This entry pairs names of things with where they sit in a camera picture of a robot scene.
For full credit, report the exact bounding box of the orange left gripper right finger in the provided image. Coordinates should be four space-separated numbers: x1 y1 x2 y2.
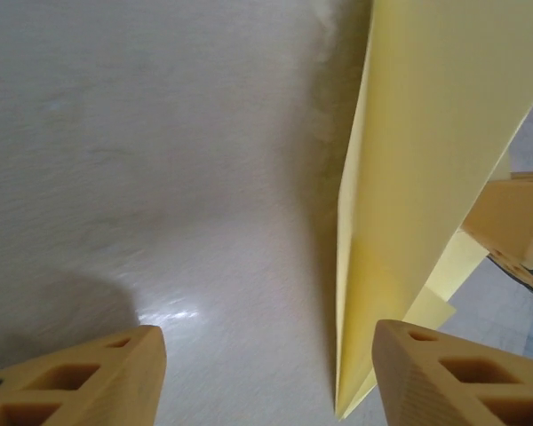
371 318 533 426

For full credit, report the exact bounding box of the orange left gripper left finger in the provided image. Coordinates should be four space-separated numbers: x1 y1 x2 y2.
0 324 167 426

